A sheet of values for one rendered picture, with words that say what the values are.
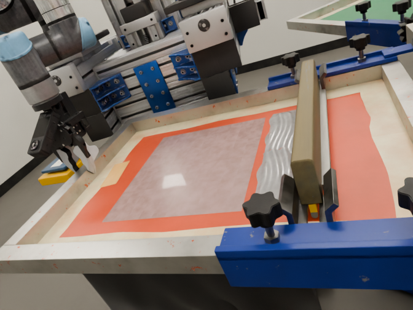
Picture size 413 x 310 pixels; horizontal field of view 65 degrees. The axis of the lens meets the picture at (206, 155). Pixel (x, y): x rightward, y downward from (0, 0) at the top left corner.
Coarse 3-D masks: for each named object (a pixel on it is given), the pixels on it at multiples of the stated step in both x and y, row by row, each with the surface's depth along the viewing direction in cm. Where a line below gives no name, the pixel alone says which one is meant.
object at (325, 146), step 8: (320, 96) 70; (320, 104) 67; (320, 112) 64; (320, 120) 61; (328, 128) 59; (328, 136) 56; (328, 144) 54; (328, 152) 52; (328, 160) 50; (328, 168) 48
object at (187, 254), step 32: (384, 64) 74; (256, 96) 87; (288, 96) 84; (128, 128) 101; (96, 160) 86; (64, 192) 76; (32, 224) 68; (0, 256) 61; (32, 256) 57; (64, 256) 54; (96, 256) 51; (128, 256) 48; (160, 256) 46; (192, 256) 44
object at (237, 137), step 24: (360, 96) 72; (240, 120) 84; (264, 120) 79; (336, 120) 67; (360, 120) 64; (144, 144) 93; (168, 144) 87; (192, 144) 82; (216, 144) 77; (240, 144) 73; (264, 144) 69; (144, 168) 80
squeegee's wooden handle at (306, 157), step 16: (304, 64) 72; (304, 80) 64; (304, 96) 57; (304, 112) 52; (304, 128) 48; (320, 128) 59; (304, 144) 44; (320, 144) 54; (304, 160) 41; (320, 160) 49; (304, 176) 42; (320, 176) 46; (304, 192) 44; (320, 192) 43
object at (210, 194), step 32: (224, 160) 69; (256, 160) 65; (352, 160) 54; (128, 192) 72; (160, 192) 67; (192, 192) 63; (224, 192) 59; (352, 192) 48; (384, 192) 46; (96, 224) 66; (128, 224) 62; (160, 224) 58; (192, 224) 55; (224, 224) 52
